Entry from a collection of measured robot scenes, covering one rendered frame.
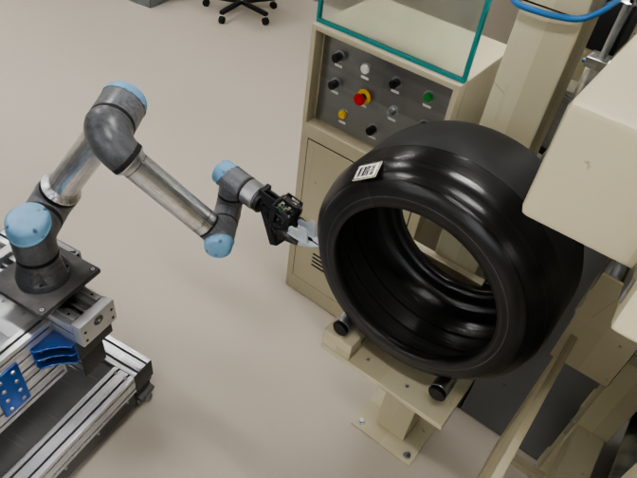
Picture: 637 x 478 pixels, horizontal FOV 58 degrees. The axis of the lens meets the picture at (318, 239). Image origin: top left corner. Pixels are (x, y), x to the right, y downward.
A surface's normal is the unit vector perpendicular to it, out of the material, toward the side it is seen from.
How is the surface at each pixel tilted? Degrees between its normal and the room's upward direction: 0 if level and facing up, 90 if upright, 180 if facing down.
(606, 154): 90
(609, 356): 90
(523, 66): 90
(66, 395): 0
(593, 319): 90
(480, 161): 4
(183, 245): 0
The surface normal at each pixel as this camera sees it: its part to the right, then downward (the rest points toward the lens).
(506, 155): 0.25, -0.63
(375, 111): -0.61, 0.50
